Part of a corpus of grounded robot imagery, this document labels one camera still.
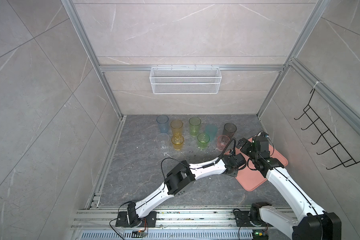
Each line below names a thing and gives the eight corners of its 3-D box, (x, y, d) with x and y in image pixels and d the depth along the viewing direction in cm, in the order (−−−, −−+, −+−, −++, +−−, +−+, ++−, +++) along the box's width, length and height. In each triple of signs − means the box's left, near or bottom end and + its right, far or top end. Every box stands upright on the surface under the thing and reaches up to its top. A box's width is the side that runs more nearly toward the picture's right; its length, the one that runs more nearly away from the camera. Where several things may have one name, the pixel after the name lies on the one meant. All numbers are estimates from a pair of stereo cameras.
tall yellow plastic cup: (171, 139, 107) (169, 127, 96) (173, 131, 111) (171, 119, 101) (181, 141, 106) (181, 128, 95) (182, 132, 111) (182, 120, 100)
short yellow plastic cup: (172, 150, 102) (171, 144, 95) (172, 141, 107) (172, 134, 100) (183, 150, 102) (183, 144, 95) (183, 141, 107) (183, 134, 100)
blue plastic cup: (158, 134, 109) (155, 122, 99) (159, 127, 114) (156, 115, 103) (168, 134, 109) (167, 122, 99) (169, 127, 114) (167, 115, 104)
